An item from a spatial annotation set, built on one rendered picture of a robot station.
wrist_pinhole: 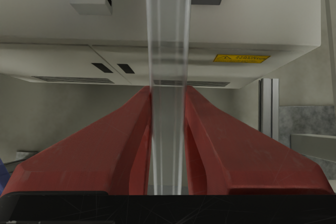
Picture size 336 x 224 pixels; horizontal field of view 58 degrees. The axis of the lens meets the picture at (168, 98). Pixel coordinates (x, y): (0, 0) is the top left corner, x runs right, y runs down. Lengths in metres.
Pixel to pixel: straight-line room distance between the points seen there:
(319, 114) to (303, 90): 0.10
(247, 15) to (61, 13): 0.28
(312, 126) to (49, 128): 0.91
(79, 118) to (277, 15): 0.80
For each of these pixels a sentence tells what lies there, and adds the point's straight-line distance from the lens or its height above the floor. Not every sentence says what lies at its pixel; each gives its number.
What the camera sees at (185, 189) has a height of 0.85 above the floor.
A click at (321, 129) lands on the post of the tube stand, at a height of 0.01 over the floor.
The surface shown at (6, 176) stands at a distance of 0.22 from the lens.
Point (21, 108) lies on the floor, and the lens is 1.19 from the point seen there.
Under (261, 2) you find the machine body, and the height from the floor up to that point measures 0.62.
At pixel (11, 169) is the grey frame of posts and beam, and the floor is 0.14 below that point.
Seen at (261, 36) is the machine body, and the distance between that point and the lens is 0.48.
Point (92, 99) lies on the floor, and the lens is 1.10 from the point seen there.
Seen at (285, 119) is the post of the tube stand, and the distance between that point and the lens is 1.12.
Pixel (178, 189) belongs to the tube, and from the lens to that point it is 0.16.
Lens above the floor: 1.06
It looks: 85 degrees down
